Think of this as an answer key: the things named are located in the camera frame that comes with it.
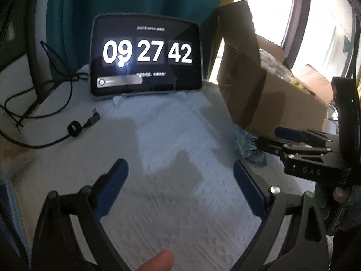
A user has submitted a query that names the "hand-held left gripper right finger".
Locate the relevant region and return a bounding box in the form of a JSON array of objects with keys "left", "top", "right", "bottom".
[{"left": 231, "top": 161, "right": 330, "bottom": 271}]

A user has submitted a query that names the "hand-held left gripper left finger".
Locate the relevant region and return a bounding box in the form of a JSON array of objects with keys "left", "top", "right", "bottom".
[{"left": 30, "top": 158, "right": 130, "bottom": 271}]

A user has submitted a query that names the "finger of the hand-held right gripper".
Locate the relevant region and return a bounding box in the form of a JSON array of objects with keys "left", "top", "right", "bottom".
[
  {"left": 275, "top": 127, "right": 333, "bottom": 147},
  {"left": 255, "top": 136, "right": 332, "bottom": 161}
]

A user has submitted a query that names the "blue snack packet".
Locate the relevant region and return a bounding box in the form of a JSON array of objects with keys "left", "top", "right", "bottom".
[{"left": 235, "top": 127, "right": 267, "bottom": 168}]

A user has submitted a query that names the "brown cardboard box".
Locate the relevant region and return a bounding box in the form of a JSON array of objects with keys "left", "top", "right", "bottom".
[{"left": 201, "top": 0, "right": 337, "bottom": 139}]

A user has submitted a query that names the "yellow snack packet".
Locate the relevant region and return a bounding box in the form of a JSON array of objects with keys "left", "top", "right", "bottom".
[{"left": 288, "top": 76, "right": 315, "bottom": 95}]

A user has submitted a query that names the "person's right hand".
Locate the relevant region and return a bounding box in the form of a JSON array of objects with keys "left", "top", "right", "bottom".
[{"left": 334, "top": 188, "right": 350, "bottom": 204}]

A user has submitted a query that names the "person's left hand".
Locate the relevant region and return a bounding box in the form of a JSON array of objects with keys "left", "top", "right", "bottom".
[{"left": 135, "top": 249, "right": 175, "bottom": 271}]

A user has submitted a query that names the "white textured tablecloth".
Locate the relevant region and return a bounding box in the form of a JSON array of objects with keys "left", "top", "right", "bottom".
[{"left": 0, "top": 63, "right": 333, "bottom": 271}]

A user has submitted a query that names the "black tablet clock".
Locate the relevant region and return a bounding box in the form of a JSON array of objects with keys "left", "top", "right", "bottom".
[{"left": 90, "top": 13, "right": 203, "bottom": 100}]

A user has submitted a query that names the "black plug cable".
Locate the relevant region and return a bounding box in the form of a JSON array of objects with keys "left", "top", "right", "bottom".
[{"left": 0, "top": 108, "right": 101, "bottom": 149}]

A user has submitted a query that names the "black window frame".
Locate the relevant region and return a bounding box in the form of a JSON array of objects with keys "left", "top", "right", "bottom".
[{"left": 282, "top": 0, "right": 314, "bottom": 72}]

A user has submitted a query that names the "black monitor cable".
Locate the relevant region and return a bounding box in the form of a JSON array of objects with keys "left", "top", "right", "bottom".
[{"left": 5, "top": 41, "right": 90, "bottom": 128}]

